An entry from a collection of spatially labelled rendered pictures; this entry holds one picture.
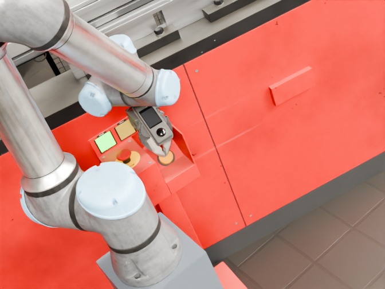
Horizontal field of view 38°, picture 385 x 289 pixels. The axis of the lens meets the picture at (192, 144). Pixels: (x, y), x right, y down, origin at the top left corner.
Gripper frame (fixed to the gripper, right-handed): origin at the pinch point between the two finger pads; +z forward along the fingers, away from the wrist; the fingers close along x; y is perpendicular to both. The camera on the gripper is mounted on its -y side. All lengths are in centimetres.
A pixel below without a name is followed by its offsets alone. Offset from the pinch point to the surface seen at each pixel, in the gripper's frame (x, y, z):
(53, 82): 12.5, 43.8, -9.7
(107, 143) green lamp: 10.9, 9.8, -5.3
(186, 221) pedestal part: 2.9, -2.9, 24.0
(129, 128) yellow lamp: 3.9, 9.9, -6.0
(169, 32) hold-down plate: -22.4, 27.7, -14.2
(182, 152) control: -4.6, 0.3, 3.2
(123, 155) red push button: 9.9, 0.7, -6.8
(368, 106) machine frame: -77, 8, 40
